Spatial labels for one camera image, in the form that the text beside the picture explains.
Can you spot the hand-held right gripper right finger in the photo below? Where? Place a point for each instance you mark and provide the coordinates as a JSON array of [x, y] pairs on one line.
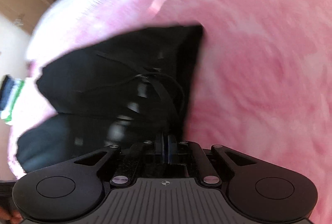
[[171, 152]]

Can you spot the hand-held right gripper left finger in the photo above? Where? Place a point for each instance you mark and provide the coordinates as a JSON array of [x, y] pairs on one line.
[[160, 151]]

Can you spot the black pants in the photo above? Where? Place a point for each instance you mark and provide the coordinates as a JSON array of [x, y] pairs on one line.
[[103, 78]]

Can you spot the person's left hand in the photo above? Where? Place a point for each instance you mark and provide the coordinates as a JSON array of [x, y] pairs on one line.
[[13, 216]]

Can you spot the green and white object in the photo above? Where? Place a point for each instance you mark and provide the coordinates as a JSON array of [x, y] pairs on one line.
[[11, 99]]

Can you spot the pink rose bed sheet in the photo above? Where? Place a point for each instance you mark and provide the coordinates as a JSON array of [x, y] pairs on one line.
[[259, 70]]

